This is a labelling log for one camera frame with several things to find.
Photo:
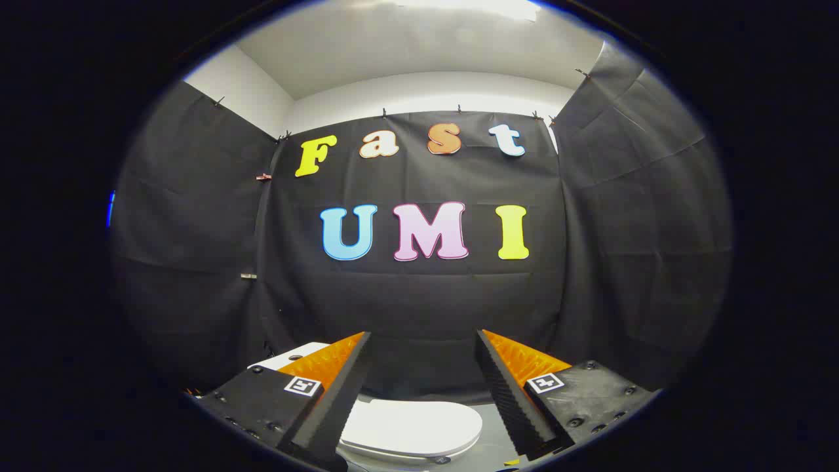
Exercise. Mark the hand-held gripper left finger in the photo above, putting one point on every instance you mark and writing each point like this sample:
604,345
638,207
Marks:
341,400

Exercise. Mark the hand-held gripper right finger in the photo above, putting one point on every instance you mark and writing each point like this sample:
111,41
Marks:
508,400

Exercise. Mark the white toilet lid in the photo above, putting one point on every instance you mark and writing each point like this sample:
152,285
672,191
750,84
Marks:
413,426

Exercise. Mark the white toilet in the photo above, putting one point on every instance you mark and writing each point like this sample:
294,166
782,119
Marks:
298,352

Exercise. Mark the black backdrop cloth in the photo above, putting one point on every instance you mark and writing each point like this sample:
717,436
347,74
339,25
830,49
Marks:
419,301

